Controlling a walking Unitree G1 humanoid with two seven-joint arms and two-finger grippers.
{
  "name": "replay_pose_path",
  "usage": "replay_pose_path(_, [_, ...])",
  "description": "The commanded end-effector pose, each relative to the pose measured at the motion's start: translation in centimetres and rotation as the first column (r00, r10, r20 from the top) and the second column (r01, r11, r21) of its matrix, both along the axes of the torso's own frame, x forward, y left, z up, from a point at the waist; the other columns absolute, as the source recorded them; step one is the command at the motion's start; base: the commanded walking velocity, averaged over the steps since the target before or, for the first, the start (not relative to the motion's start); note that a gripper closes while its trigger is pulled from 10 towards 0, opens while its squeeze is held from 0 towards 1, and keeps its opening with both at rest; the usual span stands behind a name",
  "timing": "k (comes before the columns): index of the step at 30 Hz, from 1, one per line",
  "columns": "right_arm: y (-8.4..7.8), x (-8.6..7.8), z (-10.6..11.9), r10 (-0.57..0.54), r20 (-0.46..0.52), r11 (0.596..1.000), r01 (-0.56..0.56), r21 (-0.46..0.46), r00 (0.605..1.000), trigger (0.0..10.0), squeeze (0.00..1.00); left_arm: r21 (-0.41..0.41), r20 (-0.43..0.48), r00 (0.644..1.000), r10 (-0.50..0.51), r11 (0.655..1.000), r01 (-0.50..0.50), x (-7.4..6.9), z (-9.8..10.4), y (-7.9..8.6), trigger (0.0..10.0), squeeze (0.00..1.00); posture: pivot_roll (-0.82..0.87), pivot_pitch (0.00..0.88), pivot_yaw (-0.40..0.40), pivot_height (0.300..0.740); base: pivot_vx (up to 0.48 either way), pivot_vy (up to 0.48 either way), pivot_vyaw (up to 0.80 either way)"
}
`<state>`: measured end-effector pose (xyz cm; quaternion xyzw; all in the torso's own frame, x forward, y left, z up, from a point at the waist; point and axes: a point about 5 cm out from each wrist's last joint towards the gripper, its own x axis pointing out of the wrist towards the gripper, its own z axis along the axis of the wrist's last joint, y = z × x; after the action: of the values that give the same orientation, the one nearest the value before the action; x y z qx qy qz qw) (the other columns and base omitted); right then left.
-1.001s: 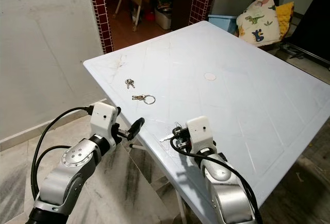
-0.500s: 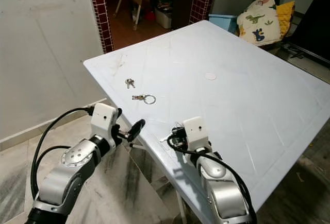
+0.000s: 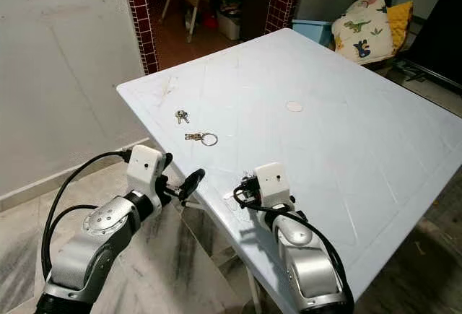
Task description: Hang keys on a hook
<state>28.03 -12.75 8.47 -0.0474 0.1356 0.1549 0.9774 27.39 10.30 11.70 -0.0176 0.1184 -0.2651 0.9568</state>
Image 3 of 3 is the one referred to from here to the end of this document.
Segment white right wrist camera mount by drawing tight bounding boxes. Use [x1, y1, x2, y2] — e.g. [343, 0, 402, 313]
[253, 162, 293, 210]

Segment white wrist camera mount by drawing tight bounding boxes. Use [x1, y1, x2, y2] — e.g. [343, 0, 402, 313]
[253, 162, 293, 210]
[126, 145, 165, 203]

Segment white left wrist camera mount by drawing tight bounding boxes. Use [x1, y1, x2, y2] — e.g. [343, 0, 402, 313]
[126, 145, 165, 203]

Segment white floor container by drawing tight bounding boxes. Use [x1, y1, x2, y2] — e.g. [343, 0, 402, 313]
[217, 7, 243, 40]

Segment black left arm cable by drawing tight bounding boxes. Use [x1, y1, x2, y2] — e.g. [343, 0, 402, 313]
[41, 150, 132, 282]

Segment white plastic table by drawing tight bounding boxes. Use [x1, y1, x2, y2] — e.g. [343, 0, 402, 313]
[117, 28, 462, 314]

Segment blue plastic bin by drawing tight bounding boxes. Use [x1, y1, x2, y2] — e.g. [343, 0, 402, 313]
[292, 19, 335, 46]

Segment yellow pillow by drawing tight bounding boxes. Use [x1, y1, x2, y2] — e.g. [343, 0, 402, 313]
[386, 1, 414, 51]

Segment black furniture panel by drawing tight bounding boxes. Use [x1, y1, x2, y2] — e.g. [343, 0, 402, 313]
[401, 0, 462, 91]

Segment white table leg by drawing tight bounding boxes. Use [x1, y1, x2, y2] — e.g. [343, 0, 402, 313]
[245, 267, 264, 314]

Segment dinosaur print pillow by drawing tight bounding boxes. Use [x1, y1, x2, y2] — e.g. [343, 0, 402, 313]
[332, 0, 394, 66]

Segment keys on large ring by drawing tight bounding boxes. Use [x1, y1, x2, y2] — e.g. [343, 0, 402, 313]
[184, 132, 219, 147]

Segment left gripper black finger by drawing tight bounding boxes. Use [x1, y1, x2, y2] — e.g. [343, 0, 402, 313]
[178, 169, 206, 201]

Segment wooden high chair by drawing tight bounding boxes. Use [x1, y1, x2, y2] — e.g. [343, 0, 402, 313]
[160, 0, 217, 44]

